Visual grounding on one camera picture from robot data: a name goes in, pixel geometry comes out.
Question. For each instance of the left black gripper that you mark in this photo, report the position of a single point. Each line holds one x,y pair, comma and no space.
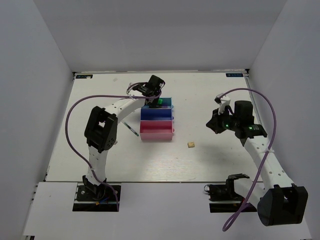
154,104

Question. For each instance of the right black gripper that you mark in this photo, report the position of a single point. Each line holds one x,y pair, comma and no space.
214,122

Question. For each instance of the black highlighter green cap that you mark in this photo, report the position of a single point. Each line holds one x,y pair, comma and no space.
160,101

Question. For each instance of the small tan eraser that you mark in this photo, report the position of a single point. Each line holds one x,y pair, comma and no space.
191,145

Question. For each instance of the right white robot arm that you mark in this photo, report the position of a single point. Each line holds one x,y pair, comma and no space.
279,201

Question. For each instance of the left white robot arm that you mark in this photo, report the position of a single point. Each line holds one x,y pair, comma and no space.
102,126

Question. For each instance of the dark blue bin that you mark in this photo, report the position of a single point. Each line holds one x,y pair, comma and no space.
156,114

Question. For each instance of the light blue bin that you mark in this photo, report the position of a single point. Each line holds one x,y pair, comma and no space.
166,104

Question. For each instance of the pink bin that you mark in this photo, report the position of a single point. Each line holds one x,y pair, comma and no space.
154,130

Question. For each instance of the green gel pen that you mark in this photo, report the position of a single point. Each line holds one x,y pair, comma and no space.
131,129

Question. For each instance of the right corner label sticker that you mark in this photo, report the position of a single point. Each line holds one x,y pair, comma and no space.
234,75

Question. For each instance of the corner label sticker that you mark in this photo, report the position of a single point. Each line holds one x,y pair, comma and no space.
84,76
234,75

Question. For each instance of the left corner label sticker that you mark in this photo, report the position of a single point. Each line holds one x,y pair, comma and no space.
84,76

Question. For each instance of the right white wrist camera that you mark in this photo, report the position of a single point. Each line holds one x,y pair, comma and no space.
223,101

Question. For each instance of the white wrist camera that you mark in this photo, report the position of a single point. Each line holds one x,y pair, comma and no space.
223,101
130,87

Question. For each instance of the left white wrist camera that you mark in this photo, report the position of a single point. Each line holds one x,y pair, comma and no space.
130,87

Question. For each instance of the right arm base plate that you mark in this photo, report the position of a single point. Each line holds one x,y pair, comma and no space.
228,197

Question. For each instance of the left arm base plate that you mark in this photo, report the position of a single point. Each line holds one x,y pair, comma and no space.
86,201

